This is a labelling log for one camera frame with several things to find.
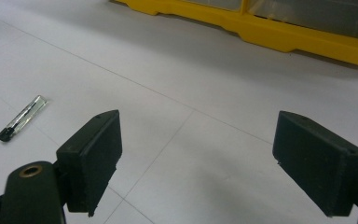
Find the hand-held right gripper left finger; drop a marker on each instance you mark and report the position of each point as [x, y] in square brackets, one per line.
[90, 161]

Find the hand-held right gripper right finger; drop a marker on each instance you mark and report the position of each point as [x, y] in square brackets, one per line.
[317, 161]

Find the clear case with black cap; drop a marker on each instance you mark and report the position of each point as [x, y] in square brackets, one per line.
[21, 119]

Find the yellow drawer organizer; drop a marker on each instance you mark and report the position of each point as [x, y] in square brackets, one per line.
[261, 28]

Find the clear plastic drawer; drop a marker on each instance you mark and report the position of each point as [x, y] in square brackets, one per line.
[317, 14]

